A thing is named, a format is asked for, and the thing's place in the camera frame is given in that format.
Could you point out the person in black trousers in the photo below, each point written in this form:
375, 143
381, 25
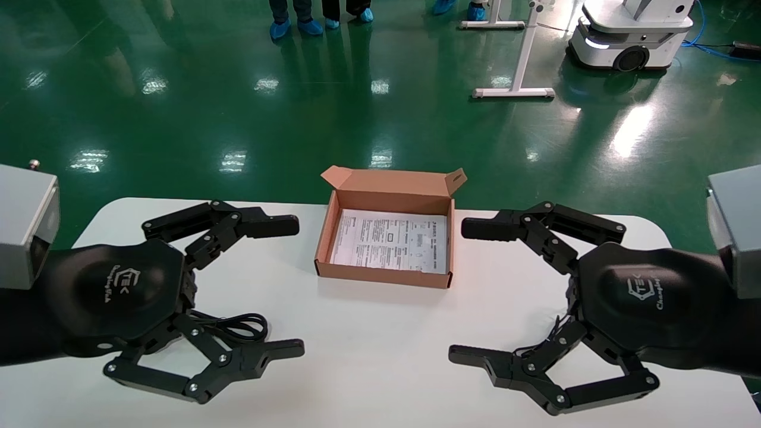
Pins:
365, 15

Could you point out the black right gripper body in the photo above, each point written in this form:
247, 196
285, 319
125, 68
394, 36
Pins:
654, 297

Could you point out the black power adapter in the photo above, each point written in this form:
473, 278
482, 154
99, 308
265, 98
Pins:
748, 49

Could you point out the person in blue shoe covers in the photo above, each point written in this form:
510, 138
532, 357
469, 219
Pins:
475, 12

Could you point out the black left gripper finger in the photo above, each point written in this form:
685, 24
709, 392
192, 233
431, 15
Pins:
267, 226
244, 361

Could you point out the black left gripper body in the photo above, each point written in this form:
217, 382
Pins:
113, 291

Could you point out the brown cardboard box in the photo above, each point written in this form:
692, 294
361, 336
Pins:
386, 190

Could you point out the white desk leg frame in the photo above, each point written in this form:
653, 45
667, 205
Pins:
523, 59
493, 24

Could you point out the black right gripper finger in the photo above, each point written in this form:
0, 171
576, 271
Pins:
493, 227
505, 368

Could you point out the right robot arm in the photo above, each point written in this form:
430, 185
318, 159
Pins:
746, 333

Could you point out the printed white paper sheet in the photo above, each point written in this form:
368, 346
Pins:
386, 241

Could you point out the person in yellow coat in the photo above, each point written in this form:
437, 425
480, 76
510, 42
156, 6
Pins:
280, 28

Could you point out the white wheeled mobile robot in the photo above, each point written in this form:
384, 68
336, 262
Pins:
618, 30

